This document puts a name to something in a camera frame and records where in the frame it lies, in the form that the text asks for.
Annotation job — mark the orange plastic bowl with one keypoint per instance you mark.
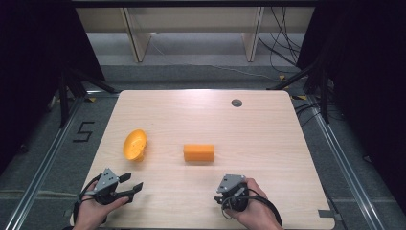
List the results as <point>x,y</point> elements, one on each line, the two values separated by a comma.
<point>134,145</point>

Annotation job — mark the grey tape piece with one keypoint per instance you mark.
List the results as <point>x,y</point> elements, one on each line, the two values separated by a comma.
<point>328,214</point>

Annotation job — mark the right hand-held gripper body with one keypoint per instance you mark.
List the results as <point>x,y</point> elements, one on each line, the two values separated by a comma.
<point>232,185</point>

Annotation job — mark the person's right hand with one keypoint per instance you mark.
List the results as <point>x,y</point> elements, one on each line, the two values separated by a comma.
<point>258,214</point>

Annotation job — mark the black metal stand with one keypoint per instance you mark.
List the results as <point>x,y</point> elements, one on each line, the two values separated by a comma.
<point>63,96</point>
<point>324,96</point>

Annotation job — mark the person's left hand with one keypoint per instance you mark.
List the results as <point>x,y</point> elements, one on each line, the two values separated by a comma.
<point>91,212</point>

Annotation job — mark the orange rectangular block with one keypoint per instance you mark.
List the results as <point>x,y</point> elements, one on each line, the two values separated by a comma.
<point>198,152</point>

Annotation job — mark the black tape floor mark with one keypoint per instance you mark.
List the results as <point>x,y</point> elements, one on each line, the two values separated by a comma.
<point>83,131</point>

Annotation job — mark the yellow black floor tape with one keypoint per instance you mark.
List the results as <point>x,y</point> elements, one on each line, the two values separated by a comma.
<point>91,99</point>
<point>300,97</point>

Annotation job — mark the light wooden furniture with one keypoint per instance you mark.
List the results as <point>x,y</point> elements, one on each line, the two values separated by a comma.
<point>198,19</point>

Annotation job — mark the aluminium floor rail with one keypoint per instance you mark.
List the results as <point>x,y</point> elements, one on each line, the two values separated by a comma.
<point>41,172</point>
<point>348,172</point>

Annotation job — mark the grey round table grommet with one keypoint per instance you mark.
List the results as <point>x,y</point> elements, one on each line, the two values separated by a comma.
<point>236,103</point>

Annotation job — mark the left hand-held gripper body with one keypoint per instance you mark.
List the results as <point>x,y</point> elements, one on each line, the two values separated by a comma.
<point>107,180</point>

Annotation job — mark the black curtain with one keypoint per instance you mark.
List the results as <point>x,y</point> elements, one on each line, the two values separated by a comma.
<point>367,80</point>
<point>35,64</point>

